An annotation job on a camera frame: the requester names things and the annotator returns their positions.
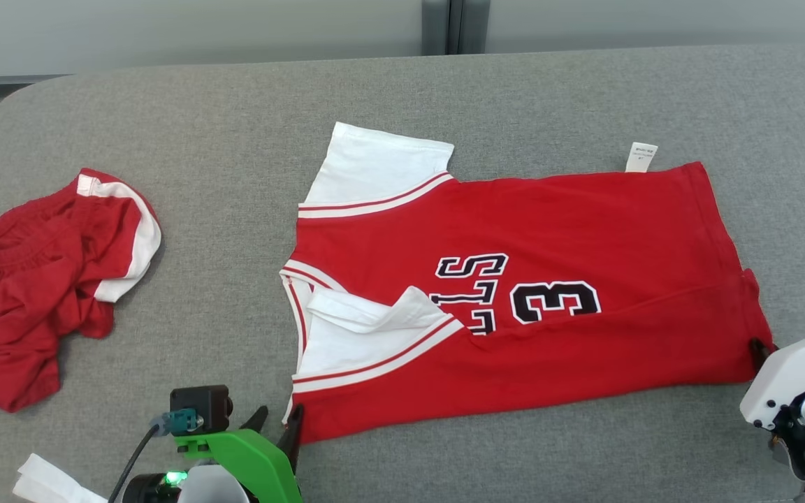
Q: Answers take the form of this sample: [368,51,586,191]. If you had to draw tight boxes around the red shorts white trim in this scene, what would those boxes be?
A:
[0,168,163,413]

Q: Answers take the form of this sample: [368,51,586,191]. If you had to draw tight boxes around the white tape flag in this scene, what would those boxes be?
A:
[13,453,108,503]

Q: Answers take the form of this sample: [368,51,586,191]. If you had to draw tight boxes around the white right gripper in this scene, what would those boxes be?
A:
[739,335,805,430]

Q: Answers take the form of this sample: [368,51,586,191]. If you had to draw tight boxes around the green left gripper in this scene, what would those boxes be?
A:
[123,403,305,503]

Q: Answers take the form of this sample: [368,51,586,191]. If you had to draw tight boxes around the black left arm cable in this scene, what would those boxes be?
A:
[108,423,160,503]

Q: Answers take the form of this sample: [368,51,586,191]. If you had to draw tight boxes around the grey wall post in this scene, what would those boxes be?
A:
[421,0,491,55]

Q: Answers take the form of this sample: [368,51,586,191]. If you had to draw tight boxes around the teal cable connector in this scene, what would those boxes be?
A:
[150,409,205,438]

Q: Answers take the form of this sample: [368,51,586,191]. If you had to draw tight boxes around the red basketball jersey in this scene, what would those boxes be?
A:
[279,122,775,445]

